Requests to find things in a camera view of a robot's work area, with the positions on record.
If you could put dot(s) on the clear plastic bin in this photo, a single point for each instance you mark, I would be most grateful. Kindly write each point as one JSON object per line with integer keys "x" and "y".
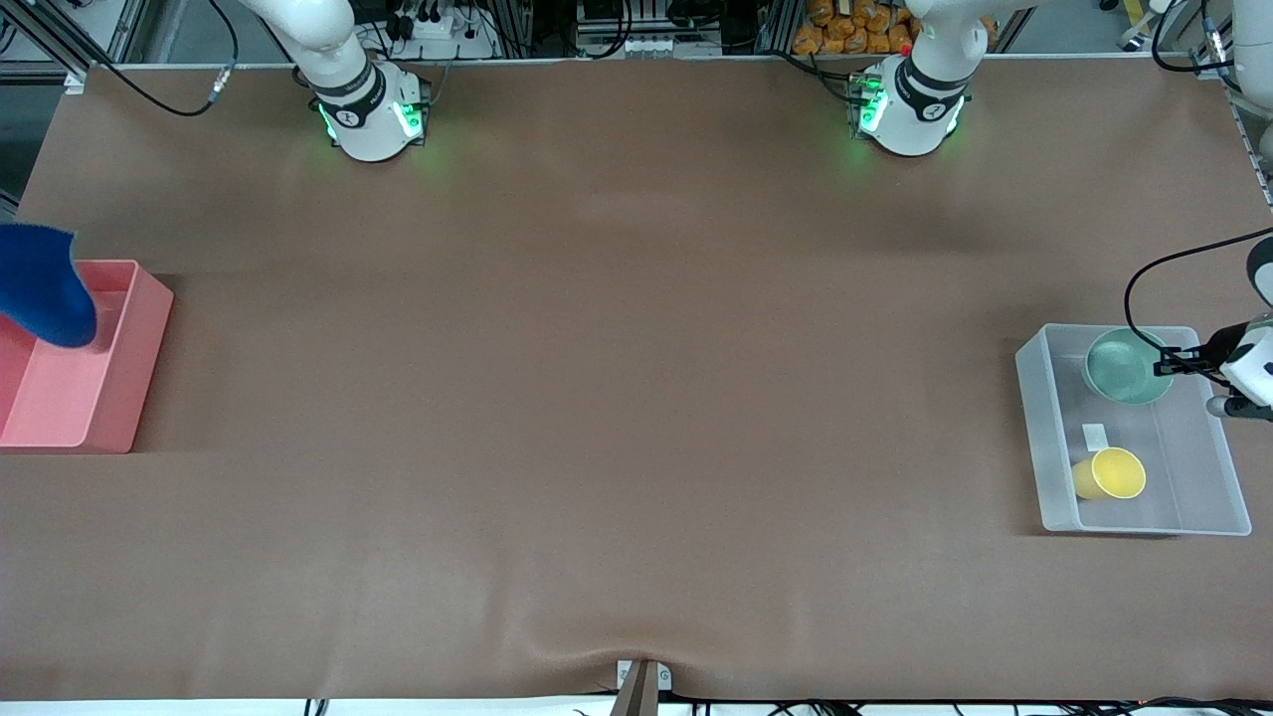
{"x": 1183, "y": 467}

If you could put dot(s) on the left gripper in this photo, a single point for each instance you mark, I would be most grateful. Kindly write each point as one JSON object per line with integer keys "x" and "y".
{"x": 1210, "y": 352}

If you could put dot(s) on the orange snack bags pile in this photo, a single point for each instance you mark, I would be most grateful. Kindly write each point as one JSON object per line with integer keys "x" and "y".
{"x": 855, "y": 30}

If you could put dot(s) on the white socket strip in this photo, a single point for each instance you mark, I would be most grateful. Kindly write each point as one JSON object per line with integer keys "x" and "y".
{"x": 671, "y": 45}

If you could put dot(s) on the brown table cover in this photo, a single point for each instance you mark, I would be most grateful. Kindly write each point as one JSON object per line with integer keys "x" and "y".
{"x": 636, "y": 298}

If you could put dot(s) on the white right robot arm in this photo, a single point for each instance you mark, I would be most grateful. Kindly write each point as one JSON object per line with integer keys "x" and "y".
{"x": 363, "y": 109}

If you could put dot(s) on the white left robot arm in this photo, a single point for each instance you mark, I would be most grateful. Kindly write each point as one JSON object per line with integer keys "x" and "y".
{"x": 920, "y": 109}

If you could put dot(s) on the brown camera mount post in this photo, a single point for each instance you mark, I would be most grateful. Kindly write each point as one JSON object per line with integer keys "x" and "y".
{"x": 636, "y": 696}

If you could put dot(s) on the grey and blue cloth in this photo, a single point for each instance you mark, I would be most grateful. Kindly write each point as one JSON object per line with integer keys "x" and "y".
{"x": 40, "y": 283}

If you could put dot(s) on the white power strip with plugs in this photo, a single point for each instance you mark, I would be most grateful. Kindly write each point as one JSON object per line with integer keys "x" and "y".
{"x": 438, "y": 28}

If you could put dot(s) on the pink plastic bin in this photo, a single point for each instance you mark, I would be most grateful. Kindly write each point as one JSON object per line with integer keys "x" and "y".
{"x": 99, "y": 398}

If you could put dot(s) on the yellow cup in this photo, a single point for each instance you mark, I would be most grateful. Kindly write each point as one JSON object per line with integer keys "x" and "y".
{"x": 1114, "y": 474}

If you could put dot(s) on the mint green bowl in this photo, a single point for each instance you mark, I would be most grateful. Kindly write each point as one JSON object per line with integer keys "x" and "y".
{"x": 1124, "y": 368}

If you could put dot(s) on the white label sticker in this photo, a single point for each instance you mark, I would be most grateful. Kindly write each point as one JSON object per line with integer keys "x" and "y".
{"x": 1095, "y": 435}

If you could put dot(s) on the white mount bracket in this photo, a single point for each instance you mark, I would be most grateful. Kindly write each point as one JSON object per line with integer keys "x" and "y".
{"x": 664, "y": 676}

